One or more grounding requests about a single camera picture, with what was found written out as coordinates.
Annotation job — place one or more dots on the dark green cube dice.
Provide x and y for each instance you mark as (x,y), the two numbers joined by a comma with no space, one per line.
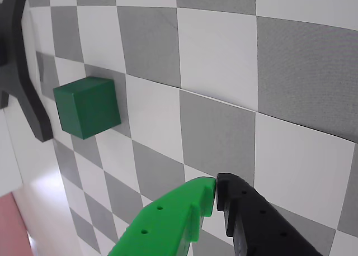
(86,108)

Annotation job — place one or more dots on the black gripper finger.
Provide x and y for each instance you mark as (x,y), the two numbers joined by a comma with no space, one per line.
(257,225)

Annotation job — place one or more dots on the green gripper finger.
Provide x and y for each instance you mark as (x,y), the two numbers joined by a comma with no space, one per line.
(167,222)

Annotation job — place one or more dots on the black camera stand foot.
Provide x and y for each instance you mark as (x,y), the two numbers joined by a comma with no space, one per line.
(25,85)

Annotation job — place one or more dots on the grey white checkered mat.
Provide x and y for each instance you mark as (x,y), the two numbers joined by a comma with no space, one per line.
(223,71)

